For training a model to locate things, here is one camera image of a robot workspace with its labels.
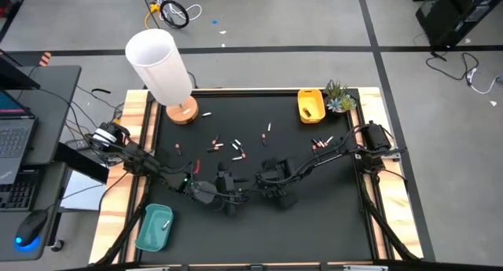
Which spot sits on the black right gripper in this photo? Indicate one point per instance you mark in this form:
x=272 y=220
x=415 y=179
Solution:
x=279 y=173

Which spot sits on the black keyboard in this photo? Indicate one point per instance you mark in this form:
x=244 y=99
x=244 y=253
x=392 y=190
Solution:
x=15 y=194

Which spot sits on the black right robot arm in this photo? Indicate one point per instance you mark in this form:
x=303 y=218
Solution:
x=334 y=153

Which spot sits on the white shade wooden base lamp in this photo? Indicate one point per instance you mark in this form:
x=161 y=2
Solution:
x=157 y=67

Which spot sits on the black computer mouse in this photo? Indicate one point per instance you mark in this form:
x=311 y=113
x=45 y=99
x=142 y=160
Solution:
x=29 y=225

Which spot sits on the yellow plastic bin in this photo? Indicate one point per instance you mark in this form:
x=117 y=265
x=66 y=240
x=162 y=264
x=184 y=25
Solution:
x=314 y=98

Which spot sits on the teal plastic bin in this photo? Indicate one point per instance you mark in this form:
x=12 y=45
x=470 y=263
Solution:
x=151 y=235

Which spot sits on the grey laptop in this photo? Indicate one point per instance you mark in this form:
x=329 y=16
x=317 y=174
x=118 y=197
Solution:
x=15 y=141

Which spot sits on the light wooden table board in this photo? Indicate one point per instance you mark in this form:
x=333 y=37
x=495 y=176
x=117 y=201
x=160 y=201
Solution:
x=397 y=208
x=108 y=228

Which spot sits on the black desk caster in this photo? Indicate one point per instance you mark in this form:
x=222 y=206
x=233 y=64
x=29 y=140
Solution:
x=57 y=245

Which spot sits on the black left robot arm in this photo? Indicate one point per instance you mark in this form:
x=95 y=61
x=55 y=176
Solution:
x=137 y=161

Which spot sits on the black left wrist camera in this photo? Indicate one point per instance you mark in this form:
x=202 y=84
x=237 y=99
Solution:
x=230 y=209

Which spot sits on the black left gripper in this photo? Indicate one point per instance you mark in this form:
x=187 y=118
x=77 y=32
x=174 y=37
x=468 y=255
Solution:
x=227 y=184

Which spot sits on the potted succulent plant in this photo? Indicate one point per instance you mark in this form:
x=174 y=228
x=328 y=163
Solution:
x=338 y=100

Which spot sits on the black side desk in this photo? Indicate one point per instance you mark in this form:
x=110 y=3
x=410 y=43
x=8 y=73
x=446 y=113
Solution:
x=55 y=106

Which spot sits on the black computer tower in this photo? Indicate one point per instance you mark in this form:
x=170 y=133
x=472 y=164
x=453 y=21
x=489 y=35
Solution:
x=452 y=12

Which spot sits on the orange black striped tape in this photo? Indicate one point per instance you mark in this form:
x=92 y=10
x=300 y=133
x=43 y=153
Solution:
x=45 y=59

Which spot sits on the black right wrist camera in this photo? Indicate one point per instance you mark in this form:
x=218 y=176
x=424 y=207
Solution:
x=287 y=200

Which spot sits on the black monitor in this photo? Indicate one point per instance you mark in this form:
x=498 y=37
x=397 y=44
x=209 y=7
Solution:
x=12 y=76

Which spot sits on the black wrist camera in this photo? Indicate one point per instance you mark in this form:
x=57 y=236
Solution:
x=287 y=200
x=230 y=209

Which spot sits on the black diagonal frame strut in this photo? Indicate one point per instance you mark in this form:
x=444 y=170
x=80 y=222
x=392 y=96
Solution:
x=122 y=231
x=383 y=224

